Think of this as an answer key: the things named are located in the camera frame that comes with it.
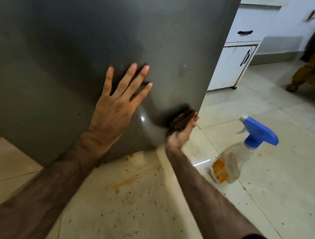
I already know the person's left hand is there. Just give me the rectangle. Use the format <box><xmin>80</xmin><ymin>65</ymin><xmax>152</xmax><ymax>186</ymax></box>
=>
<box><xmin>87</xmin><ymin>63</ymin><xmax>153</xmax><ymax>151</ymax></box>

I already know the person's right hand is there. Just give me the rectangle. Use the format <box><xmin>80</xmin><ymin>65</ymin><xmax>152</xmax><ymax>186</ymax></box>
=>
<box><xmin>165</xmin><ymin>112</ymin><xmax>200</xmax><ymax>154</ymax></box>

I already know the brown checked cloth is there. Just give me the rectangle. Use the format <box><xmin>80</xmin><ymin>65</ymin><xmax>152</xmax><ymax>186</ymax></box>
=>
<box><xmin>167</xmin><ymin>108</ymin><xmax>197</xmax><ymax>136</ymax></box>

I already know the plain silver refrigerator door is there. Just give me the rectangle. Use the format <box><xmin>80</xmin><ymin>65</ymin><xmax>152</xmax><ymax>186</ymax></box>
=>
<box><xmin>0</xmin><ymin>0</ymin><xmax>241</xmax><ymax>168</ymax></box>

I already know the spray bottle blue trigger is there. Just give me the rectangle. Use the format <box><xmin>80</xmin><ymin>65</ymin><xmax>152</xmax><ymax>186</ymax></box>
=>
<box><xmin>211</xmin><ymin>115</ymin><xmax>279</xmax><ymax>185</ymax></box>

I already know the person's right forearm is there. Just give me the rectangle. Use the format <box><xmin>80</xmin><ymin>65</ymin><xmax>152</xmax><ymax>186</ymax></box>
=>
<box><xmin>165</xmin><ymin>145</ymin><xmax>265</xmax><ymax>239</ymax></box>

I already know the person's left forearm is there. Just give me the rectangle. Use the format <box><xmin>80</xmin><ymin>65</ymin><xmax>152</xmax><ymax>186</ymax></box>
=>
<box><xmin>0</xmin><ymin>132</ymin><xmax>111</xmax><ymax>239</ymax></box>

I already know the small white cabinet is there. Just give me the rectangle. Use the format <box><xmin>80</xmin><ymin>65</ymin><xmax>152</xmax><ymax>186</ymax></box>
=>
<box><xmin>207</xmin><ymin>0</ymin><xmax>290</xmax><ymax>91</ymax></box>

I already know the light wooden table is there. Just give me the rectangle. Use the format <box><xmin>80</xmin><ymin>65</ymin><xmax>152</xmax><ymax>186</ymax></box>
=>
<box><xmin>285</xmin><ymin>32</ymin><xmax>315</xmax><ymax>94</ymax></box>

